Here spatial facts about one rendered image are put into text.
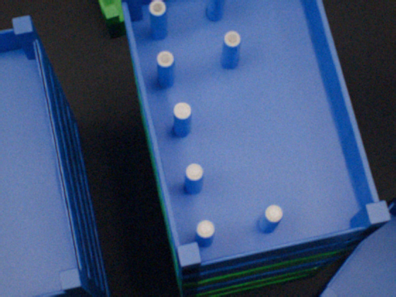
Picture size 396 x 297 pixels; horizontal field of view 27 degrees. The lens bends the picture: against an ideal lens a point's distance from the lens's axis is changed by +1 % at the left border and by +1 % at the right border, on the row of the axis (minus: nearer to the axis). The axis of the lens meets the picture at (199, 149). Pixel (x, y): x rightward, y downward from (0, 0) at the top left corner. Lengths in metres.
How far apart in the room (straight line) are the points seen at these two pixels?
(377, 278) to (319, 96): 0.45
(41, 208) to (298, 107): 0.31
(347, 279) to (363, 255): 0.04
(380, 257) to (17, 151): 0.58
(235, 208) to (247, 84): 0.13
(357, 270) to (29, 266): 0.53
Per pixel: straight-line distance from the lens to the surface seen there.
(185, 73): 0.89
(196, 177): 0.79
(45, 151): 0.96
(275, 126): 0.87
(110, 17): 1.27
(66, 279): 0.85
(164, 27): 0.88
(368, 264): 1.27
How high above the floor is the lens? 1.24
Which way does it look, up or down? 75 degrees down
